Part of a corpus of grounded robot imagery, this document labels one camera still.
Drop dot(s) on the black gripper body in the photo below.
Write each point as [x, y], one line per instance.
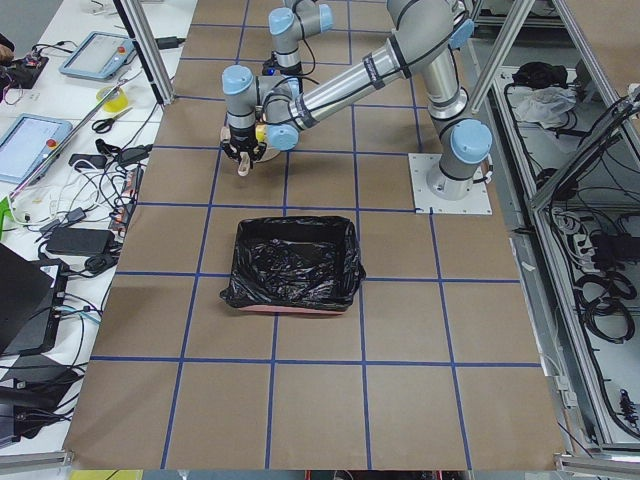
[270, 66]
[242, 141]

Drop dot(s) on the twisted bread croissant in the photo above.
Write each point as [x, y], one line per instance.
[225, 134]

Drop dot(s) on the yellow sponge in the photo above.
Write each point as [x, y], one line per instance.
[261, 133]

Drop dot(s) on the white brush black bristles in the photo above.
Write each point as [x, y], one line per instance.
[244, 164]

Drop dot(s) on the beige plastic dustpan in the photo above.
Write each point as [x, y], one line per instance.
[269, 154]

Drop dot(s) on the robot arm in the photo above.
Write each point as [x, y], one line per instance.
[260, 109]
[424, 36]

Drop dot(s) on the black bag lined bin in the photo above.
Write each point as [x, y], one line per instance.
[306, 264]

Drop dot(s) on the yellow tape roll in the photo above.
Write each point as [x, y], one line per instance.
[116, 101]

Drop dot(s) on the scissors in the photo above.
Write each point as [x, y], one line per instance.
[105, 125]

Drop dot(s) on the far teach pendant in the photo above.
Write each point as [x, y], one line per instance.
[98, 57]

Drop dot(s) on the teach pendant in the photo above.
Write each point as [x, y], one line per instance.
[98, 57]
[26, 144]

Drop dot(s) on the black power adapter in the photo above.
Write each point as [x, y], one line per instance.
[80, 241]

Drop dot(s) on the near teach pendant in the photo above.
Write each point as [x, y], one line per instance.
[26, 144]

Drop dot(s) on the black laptop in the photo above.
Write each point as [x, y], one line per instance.
[31, 293]

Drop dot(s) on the aluminium frame post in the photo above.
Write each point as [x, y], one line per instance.
[140, 33]

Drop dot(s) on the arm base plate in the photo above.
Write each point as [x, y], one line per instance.
[434, 193]

